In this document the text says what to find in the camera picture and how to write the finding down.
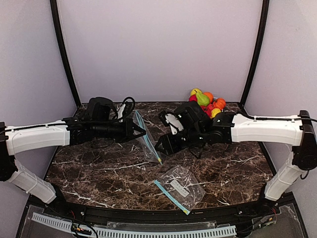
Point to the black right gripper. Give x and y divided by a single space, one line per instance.
173 138

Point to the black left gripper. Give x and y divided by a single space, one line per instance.
129 130

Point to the clear zip bag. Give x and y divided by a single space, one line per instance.
181 187
147 142

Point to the red tomato with stem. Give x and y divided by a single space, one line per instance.
207 109

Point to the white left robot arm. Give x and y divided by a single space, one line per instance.
100 120

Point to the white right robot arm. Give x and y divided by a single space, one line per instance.
192 127

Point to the red apple back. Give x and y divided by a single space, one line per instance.
193 98

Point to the green pear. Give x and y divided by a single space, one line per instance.
202 99

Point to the yellow lemon right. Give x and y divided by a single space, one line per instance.
215 111

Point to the yellow fruit back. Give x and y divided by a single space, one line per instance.
195 91

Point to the orange fruit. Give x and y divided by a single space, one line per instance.
209 95

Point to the orange pumpkin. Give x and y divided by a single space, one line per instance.
219 103

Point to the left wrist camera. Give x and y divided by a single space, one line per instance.
126 108

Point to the black front table rail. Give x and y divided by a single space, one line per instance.
241 214

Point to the black left frame post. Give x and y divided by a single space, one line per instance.
63 52

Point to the black frame post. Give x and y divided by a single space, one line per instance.
63 52
256 53

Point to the black right frame post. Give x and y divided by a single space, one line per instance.
256 53

